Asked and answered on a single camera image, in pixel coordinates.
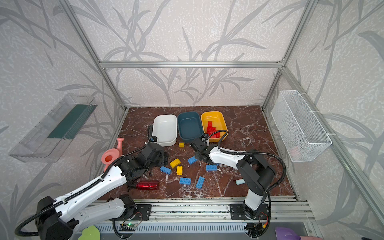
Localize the red lego brick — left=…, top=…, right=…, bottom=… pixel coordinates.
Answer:
left=210, top=131, right=221, bottom=139
left=207, top=126, right=215, bottom=135

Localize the yellow curved lego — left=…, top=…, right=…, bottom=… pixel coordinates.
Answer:
left=170, top=159, right=181, bottom=169

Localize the yellow lego brick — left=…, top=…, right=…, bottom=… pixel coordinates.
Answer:
left=177, top=166, right=183, bottom=176

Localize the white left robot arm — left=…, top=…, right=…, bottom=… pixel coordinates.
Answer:
left=15, top=142, right=168, bottom=240

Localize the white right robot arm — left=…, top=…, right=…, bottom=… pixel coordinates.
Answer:
left=190, top=130, right=287, bottom=220

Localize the blue lego brick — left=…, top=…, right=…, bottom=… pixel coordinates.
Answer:
left=188, top=157, right=198, bottom=165
left=206, top=165, right=218, bottom=172
left=196, top=176, right=205, bottom=189
left=179, top=178, right=192, bottom=185
left=160, top=167, right=172, bottom=175

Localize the dark teal plastic bin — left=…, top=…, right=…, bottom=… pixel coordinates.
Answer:
left=177, top=112, right=204, bottom=143

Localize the white plastic bin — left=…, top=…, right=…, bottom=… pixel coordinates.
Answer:
left=153, top=115, right=177, bottom=147

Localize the yellow plastic bin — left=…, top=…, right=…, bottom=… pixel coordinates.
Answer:
left=201, top=111, right=228, bottom=135

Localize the pink watering can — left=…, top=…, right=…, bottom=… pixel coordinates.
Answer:
left=101, top=138, right=124, bottom=172

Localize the green scraper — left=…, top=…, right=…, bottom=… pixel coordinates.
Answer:
left=78, top=226, right=101, bottom=240

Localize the purple object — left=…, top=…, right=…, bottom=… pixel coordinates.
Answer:
left=275, top=227, right=301, bottom=240

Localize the white wire basket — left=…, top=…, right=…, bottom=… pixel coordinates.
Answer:
left=272, top=90, right=333, bottom=163

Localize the clear wall shelf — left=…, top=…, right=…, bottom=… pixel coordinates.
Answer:
left=9, top=94, right=97, bottom=163

